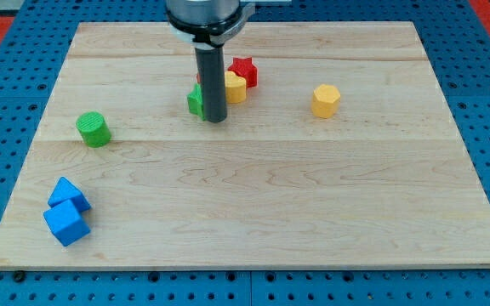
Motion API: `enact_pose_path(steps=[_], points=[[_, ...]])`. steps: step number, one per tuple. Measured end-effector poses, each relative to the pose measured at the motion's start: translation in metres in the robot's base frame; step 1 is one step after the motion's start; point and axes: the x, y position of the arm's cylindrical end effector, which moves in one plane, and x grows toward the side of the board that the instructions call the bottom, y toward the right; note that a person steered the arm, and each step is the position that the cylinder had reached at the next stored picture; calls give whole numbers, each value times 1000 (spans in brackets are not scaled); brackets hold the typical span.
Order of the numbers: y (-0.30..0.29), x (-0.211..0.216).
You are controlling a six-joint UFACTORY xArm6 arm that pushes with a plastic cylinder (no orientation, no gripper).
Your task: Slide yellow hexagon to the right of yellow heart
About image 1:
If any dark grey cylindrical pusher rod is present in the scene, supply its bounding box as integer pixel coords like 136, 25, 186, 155
195, 48, 227, 123

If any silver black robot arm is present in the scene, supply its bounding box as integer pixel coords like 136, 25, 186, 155
165, 0, 256, 123

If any yellow heart block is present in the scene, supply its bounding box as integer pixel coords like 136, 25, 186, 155
225, 71, 247, 104

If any yellow hexagon block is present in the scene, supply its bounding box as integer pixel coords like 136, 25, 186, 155
311, 84, 341, 119

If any red star block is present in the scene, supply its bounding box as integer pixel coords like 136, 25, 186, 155
228, 57, 258, 88

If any green star block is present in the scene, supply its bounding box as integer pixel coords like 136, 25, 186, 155
186, 83, 205, 121

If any green cylinder block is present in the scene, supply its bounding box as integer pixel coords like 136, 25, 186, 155
76, 111, 111, 148

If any light wooden board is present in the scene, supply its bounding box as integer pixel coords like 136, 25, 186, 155
0, 21, 490, 271

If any blue triangle block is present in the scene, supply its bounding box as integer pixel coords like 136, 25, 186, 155
48, 177, 91, 213

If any blue cube block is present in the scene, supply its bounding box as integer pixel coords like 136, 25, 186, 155
43, 200, 91, 247

